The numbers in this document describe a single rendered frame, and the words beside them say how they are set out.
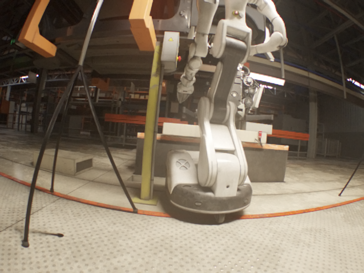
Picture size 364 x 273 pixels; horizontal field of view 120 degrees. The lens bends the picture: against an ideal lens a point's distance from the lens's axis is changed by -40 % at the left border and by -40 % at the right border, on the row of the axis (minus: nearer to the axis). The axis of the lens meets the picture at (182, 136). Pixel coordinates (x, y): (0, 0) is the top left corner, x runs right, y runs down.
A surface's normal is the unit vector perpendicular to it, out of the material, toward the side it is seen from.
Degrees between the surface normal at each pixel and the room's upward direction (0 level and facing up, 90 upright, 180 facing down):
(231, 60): 128
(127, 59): 108
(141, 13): 90
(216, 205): 90
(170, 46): 90
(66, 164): 90
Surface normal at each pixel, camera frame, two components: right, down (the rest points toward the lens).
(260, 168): 0.03, 0.01
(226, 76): 0.09, 0.63
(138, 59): 0.01, 0.30
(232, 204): 0.31, 0.02
